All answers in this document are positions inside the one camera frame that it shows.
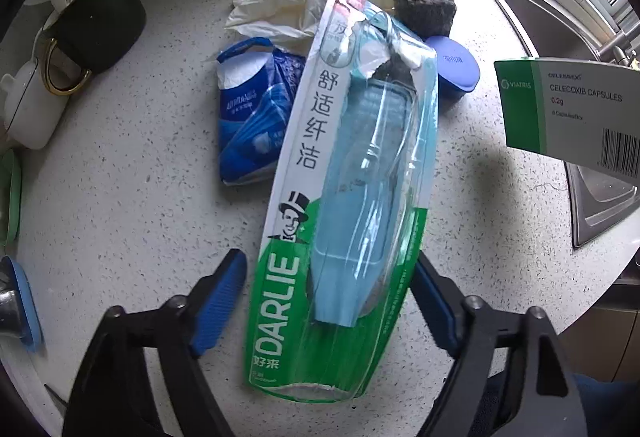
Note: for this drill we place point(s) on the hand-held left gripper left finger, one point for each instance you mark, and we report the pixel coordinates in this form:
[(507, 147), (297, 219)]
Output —
[(220, 302)]

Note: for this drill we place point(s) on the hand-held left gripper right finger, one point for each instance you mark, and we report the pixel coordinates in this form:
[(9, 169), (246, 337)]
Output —
[(437, 307)]

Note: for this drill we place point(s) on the green toothbrush package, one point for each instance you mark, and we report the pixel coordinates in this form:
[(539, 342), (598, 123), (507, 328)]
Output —
[(300, 237)]

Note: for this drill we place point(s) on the white green medicine box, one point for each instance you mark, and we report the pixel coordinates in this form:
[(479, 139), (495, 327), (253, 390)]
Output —
[(565, 112)]

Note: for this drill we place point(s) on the blue tissue pack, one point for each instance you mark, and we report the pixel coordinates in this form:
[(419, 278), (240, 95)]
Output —
[(255, 117)]

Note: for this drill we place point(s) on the blue saucer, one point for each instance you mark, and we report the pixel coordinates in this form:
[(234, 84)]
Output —
[(27, 302)]

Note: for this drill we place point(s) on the round blue lid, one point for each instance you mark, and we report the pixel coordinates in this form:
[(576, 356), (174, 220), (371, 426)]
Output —
[(457, 67)]

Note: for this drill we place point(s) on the white ceramic jar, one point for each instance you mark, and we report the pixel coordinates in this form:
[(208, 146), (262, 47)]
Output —
[(30, 107)]

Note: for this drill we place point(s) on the crumpled white glove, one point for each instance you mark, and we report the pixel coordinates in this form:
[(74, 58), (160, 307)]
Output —
[(280, 7)]

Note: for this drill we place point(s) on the stainless steel sink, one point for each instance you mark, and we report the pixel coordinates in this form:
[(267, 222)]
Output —
[(560, 32)]

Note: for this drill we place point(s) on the grey scouring cloth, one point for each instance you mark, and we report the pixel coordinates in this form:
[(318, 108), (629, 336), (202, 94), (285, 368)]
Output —
[(427, 4)]

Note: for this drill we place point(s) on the dark green mug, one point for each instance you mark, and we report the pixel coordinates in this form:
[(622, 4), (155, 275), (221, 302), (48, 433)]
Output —
[(100, 22)]

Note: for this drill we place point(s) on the curved steel faucet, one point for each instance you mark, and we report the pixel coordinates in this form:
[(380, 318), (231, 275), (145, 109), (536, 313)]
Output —
[(627, 44)]

